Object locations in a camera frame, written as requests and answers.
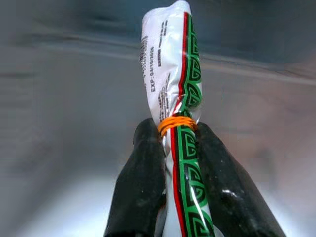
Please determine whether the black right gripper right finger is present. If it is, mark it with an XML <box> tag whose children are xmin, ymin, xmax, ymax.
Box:
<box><xmin>195</xmin><ymin>122</ymin><xmax>287</xmax><ymax>237</ymax></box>

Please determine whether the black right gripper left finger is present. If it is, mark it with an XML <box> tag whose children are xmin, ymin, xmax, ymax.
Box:
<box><xmin>103</xmin><ymin>118</ymin><xmax>171</xmax><ymax>237</ymax></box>

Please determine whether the orange rubber band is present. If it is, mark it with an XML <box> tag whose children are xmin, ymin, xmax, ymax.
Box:
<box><xmin>158</xmin><ymin>116</ymin><xmax>198</xmax><ymax>137</ymax></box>

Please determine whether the white green red plastic packet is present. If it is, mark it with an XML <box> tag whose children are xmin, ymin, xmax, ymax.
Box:
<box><xmin>139</xmin><ymin>0</ymin><xmax>223</xmax><ymax>237</ymax></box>

